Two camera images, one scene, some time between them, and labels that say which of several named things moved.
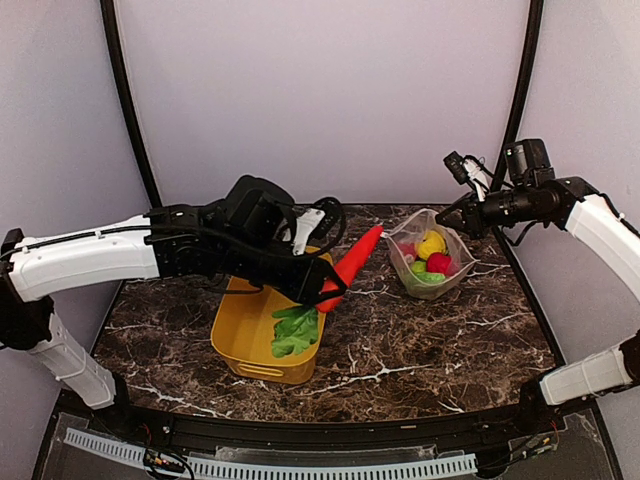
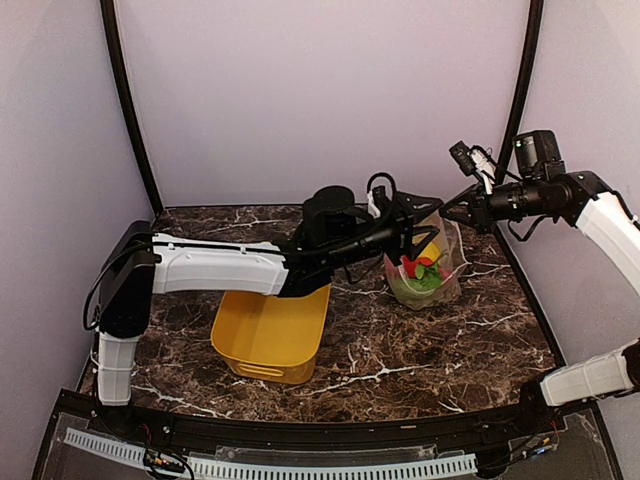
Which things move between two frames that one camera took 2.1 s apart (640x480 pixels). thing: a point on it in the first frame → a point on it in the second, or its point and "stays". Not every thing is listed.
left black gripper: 307,285 → 405,228
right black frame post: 534,29 stays
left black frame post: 110,25 stays
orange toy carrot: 349,266 → 423,274
